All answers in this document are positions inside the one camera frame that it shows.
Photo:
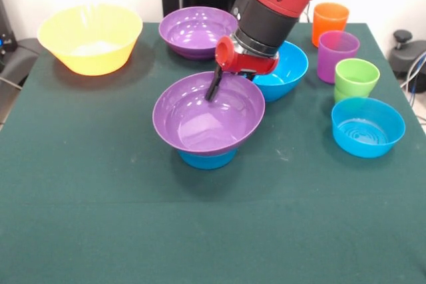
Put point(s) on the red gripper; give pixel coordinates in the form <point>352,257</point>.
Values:
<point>253,64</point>

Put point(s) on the purple bowl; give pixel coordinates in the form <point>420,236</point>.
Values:
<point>206,124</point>
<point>193,31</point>

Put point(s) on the small blue bowl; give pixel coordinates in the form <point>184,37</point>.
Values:
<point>366,131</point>
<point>208,162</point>

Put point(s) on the large deep blue bowl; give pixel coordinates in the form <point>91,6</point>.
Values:
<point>289,71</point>

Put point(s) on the black power strip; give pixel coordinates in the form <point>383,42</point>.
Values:
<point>304,17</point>

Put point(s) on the purple cup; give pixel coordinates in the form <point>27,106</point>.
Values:
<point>333,61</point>

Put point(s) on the green cup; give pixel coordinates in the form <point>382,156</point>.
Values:
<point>340,97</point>
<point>357,79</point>

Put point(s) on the orange cup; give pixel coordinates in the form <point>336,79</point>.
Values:
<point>329,21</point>

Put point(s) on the dark green tablecloth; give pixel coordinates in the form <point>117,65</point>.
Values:
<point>213,214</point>

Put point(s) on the yellow bowl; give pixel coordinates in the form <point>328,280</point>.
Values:
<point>90,38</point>

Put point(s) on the black knobbed equipment base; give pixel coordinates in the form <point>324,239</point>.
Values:
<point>406,58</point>

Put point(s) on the black electronic device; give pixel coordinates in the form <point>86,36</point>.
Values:
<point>6,24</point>

